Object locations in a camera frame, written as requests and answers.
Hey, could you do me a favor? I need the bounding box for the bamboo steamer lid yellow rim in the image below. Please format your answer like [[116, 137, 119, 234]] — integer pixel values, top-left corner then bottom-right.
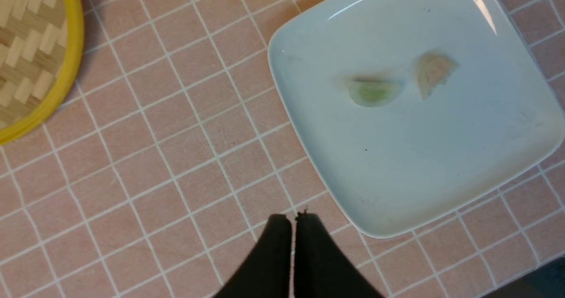
[[0, 0, 84, 145]]

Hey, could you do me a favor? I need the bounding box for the green dumpling front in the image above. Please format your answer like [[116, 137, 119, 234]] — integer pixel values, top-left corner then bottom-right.
[[345, 79, 403, 108]]

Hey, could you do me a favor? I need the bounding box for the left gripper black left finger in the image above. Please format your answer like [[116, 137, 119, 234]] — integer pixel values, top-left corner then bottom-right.
[[215, 214, 292, 298]]

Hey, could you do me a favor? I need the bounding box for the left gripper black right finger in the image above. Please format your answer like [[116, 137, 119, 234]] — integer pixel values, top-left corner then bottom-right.
[[294, 213, 383, 298]]

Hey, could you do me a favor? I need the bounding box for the pink dumpling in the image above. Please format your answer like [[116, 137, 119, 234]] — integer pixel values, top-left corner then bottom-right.
[[415, 51, 459, 100]]

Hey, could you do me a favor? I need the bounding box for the white square plate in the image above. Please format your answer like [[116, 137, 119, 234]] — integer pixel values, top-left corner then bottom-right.
[[267, 0, 564, 238]]

